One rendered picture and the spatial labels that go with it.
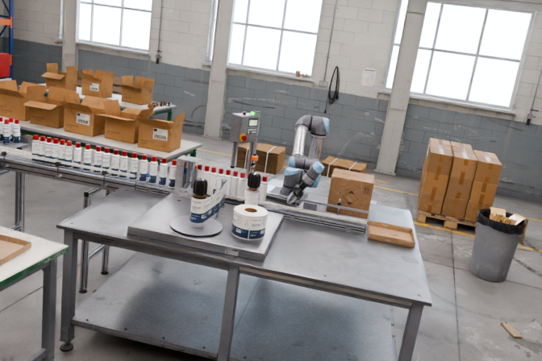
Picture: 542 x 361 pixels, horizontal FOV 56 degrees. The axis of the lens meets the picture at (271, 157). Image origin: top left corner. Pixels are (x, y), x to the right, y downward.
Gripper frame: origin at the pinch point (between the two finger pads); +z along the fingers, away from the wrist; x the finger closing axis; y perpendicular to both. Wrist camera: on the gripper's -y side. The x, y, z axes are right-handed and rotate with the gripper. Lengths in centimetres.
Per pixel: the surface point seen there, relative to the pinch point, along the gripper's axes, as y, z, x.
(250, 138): -7, -16, -48
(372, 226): -10, -21, 56
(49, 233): -62, 191, -144
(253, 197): 32.3, 1.4, -21.0
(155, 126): -125, 70, -136
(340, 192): -19.1, -23.7, 25.2
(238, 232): 64, 12, -16
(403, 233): -9, -32, 75
